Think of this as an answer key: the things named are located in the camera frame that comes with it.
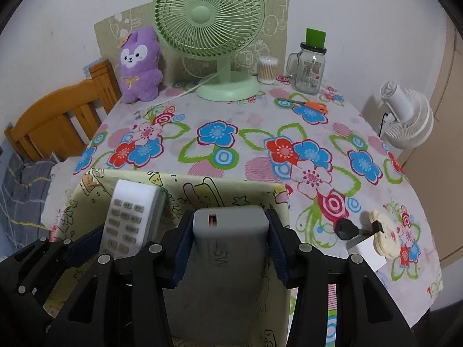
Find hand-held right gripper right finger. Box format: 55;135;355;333
266;208;416;347

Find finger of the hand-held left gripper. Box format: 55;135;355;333
0;224;106;337

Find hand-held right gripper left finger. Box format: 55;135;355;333
47;210;194;347

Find white charger block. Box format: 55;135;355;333
163;205;292;341

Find white remote control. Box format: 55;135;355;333
99;180;166;260

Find black key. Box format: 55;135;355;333
335;219;360;241

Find yellow cartoon fabric storage box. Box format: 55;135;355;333
47;168;292;347

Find cream bear-shaped keychain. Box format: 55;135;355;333
368;210;400;257

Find white pillow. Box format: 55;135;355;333
43;157;85;225

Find blue plaid bedding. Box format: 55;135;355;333
0;145;58;254

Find floral tablecloth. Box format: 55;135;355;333
54;76;444;347

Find wooden bed headboard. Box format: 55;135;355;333
3;60;122;163

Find clear cotton swab container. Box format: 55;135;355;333
258;56;280;85

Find glass jar mug green lid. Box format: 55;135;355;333
287;28;328;95

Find purple plush bunny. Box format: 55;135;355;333
119;26;163;105

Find white clip fan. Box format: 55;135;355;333
379;82;434;149

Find green desk fan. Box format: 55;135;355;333
153;0;266;102

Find orange-handled scissors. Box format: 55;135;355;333
289;99;328;113

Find white fan cable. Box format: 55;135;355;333
159;74;218;107

